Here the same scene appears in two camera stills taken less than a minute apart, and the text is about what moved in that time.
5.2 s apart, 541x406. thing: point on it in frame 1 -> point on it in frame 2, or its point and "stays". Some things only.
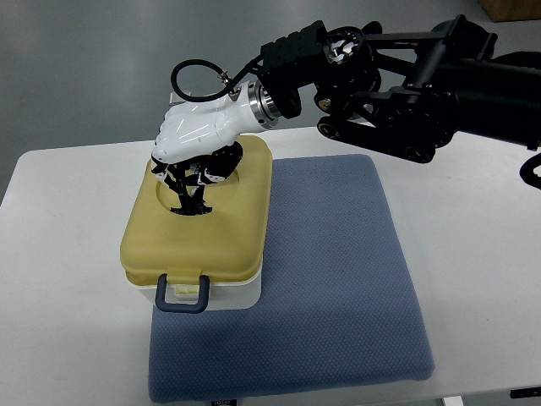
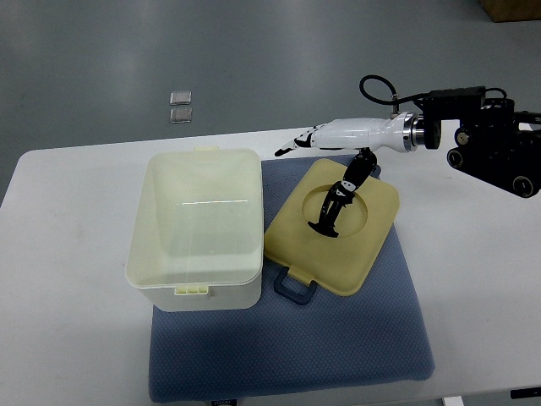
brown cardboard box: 511,10 stays
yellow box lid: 228,244 -> 364,227
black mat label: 224,403 stays
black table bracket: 525,392 stays
